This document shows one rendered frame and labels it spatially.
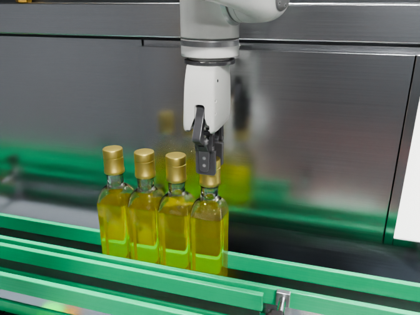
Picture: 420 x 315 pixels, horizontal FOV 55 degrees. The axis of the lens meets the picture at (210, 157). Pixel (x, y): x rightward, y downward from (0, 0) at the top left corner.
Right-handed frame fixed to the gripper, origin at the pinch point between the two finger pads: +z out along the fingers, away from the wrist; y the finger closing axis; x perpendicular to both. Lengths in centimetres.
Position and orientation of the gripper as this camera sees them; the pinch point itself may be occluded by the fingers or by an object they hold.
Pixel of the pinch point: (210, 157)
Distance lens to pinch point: 65.1
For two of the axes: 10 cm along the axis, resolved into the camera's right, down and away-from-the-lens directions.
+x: 9.6, 1.0, -2.7
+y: -2.9, 3.4, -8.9
